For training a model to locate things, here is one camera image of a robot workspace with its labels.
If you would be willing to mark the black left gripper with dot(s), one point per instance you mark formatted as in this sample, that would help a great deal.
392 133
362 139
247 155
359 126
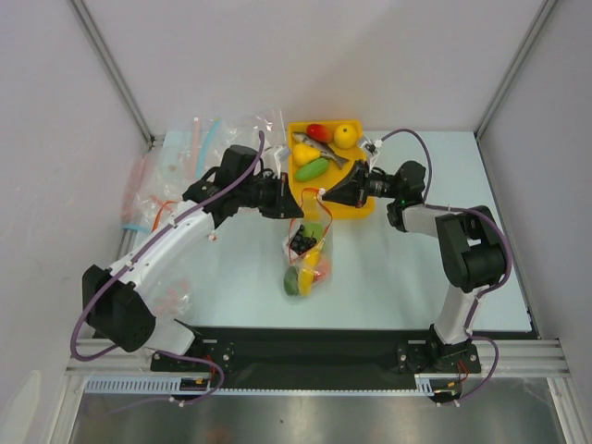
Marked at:
284 204

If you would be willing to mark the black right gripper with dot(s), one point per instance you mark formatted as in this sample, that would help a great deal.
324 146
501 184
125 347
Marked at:
361 186

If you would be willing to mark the dark toy grape bunch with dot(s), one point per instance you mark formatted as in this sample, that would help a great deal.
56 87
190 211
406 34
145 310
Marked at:
301 243

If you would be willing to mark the clear orange-zipper zip bag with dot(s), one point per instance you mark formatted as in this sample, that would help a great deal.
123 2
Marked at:
314 210

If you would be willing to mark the yellow toy banana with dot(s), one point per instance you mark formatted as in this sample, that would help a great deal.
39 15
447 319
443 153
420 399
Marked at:
307 273

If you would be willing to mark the peach toy fruit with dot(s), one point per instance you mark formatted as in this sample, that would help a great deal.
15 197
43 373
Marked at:
323 270

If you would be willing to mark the orange green toy mango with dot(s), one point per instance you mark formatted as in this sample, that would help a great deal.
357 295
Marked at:
290 281

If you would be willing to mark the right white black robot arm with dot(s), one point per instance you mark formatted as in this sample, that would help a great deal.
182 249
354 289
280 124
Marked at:
474 252

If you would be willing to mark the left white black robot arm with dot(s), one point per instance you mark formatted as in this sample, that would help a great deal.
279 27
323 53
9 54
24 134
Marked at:
115 299

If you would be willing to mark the clear blue-zipper zip bag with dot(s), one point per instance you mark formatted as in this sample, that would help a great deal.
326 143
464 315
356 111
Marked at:
212 138

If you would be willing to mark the clear small orange-zipper bag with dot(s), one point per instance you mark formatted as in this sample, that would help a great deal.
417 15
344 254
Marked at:
164 208

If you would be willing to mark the clear pink-zipper zip bag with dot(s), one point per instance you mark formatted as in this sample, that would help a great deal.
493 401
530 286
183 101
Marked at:
133 199

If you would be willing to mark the yellow plastic bin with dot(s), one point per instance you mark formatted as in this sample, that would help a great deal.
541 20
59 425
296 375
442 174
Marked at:
334 173

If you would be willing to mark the green toy vegetable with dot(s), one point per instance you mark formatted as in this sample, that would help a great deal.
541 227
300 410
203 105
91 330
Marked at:
312 170

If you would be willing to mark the grey toy fish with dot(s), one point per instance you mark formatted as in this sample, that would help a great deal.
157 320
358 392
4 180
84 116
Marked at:
325 150

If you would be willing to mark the yellow toy orange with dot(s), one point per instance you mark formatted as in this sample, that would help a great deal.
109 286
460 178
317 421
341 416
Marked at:
345 136

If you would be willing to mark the red toy mango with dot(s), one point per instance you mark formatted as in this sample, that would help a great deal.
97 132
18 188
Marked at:
319 133

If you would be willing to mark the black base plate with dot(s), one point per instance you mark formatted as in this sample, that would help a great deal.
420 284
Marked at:
321 359

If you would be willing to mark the white slotted cable duct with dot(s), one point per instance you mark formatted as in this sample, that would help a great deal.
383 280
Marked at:
194 386

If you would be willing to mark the left aluminium corner post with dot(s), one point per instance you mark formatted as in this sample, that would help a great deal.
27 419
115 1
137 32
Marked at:
112 70

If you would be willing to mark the aluminium corner post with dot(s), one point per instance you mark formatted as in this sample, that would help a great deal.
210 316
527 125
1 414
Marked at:
512 73
112 70

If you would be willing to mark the aluminium front rail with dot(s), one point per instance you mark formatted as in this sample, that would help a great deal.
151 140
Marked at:
513 358

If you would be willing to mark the right aluminium corner post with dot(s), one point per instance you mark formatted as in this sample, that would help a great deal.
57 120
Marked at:
512 73

